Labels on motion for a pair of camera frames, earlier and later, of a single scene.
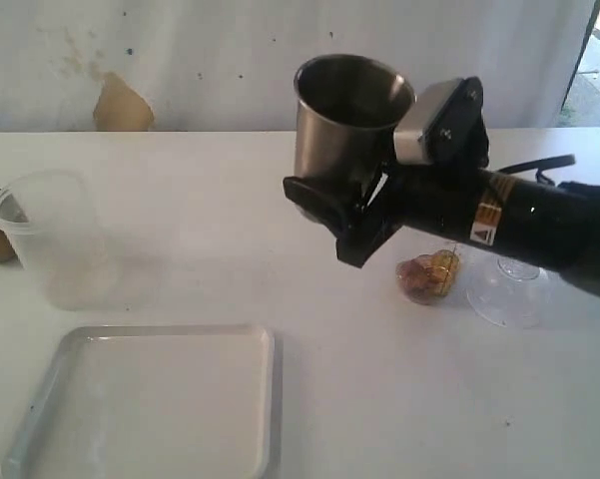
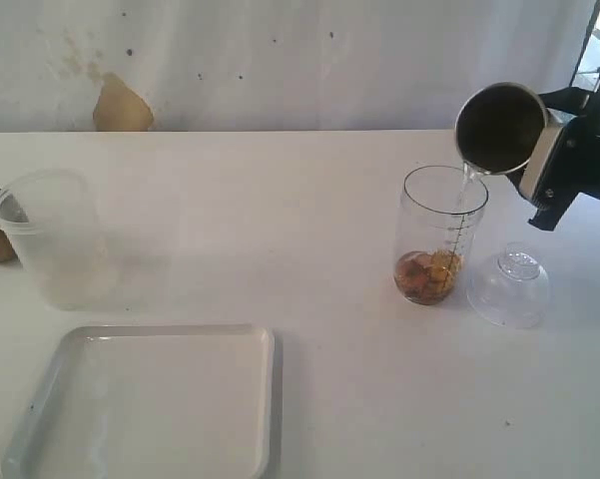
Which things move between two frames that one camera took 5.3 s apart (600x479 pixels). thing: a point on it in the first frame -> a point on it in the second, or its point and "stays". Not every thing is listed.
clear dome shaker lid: [511, 292] stays
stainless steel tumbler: [346, 110] -> [498, 128]
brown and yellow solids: [427, 276] stays
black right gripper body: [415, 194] -> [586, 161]
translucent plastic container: [56, 221] stays
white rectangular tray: [169, 401] stays
